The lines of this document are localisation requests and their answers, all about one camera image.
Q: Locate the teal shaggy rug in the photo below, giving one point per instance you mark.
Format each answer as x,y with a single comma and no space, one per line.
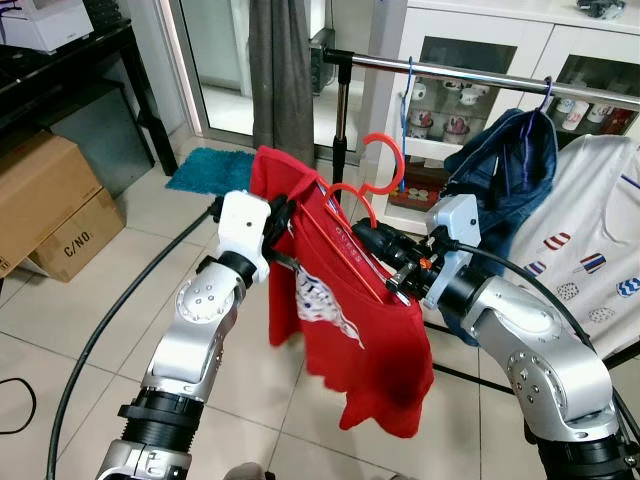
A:
210,170

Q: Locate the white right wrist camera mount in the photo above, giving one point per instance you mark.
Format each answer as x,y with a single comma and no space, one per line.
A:
455,225

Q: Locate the white printed mug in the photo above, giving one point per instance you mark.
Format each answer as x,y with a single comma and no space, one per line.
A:
420,125
458,128
420,92
472,95

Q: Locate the large cardboard box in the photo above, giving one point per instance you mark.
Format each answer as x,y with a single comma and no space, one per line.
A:
40,190

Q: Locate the blue denim garment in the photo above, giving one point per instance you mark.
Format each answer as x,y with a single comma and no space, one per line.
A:
500,180

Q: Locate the grey curtain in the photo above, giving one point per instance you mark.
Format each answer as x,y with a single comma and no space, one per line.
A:
280,80

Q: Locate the dark grey case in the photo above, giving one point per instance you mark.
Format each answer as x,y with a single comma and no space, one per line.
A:
90,145

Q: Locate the red t-shirt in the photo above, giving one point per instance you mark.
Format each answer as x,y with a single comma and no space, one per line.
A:
340,350

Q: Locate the blue plastic hanger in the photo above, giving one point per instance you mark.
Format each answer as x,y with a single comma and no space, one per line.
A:
407,120

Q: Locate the metal clothes rack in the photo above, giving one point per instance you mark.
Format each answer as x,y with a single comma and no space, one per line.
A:
470,75

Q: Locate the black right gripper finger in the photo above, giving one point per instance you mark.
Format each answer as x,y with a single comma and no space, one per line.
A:
382,238
368,250

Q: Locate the small black gadget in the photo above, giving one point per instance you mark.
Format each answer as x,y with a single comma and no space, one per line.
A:
603,8

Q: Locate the glass sliding door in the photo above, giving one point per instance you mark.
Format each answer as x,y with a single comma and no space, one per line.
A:
225,60

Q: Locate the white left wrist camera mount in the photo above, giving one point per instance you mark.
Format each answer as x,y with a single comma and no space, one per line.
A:
243,222

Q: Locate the white flag print t-shirt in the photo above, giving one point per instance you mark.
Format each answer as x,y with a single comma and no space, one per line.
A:
590,210

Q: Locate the cardboard box printed C/NO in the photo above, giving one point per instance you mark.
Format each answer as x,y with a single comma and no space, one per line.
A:
85,240

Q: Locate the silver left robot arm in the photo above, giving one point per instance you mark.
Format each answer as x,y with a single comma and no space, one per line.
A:
190,330

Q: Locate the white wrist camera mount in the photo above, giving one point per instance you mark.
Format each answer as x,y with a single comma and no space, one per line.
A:
243,222
455,225

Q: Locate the purple plastic hanger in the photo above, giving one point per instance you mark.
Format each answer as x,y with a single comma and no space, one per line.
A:
547,97
630,182

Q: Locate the red plastic hanger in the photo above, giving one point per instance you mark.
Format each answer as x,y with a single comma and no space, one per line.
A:
402,160

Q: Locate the white box device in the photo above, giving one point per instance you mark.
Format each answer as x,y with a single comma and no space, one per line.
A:
45,25

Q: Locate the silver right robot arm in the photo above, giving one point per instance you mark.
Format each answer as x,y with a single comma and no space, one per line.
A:
540,350

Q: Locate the black desk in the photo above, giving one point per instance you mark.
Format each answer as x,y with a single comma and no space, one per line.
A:
60,70

